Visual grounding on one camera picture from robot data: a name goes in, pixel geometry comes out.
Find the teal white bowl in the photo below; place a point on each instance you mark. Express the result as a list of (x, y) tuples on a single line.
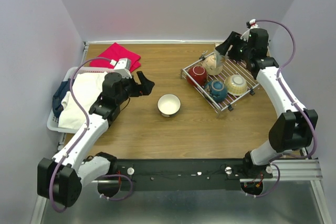
[(169, 105)]

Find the navy blue garment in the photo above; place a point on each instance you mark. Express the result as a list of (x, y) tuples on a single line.
[(58, 97)]

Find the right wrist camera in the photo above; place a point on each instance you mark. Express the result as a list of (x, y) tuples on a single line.
[(252, 24)]

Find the red bowl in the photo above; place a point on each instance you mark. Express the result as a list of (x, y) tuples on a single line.
[(199, 74)]

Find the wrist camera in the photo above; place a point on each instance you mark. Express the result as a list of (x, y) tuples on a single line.
[(121, 66), (252, 24)]

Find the beige bowl with drawing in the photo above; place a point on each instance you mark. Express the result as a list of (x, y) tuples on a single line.
[(209, 64)]

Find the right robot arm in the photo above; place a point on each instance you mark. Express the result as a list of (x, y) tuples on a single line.
[(293, 129)]

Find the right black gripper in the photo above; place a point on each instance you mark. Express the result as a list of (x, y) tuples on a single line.
[(233, 39)]

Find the red folded cloth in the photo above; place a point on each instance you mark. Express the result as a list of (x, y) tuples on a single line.
[(114, 53)]

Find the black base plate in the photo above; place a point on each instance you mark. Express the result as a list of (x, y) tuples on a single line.
[(216, 181)]

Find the white laundry basket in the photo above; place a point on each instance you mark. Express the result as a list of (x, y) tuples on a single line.
[(52, 122)]

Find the aluminium frame rail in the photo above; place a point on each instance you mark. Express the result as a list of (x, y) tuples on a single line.
[(284, 169)]

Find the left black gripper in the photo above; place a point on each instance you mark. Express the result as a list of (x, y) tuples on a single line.
[(147, 85)]

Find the cream striped bowl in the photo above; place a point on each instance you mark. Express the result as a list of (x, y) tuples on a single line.
[(236, 85)]

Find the white floral bowl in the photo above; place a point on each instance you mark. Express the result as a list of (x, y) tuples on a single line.
[(220, 59)]

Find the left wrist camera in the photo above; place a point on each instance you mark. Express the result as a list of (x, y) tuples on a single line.
[(121, 66)]

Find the white cloth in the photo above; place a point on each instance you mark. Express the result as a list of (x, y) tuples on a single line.
[(86, 88)]

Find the wire dish rack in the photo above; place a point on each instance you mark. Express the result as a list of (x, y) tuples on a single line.
[(230, 67)]

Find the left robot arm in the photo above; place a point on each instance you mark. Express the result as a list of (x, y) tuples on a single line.
[(61, 178)]

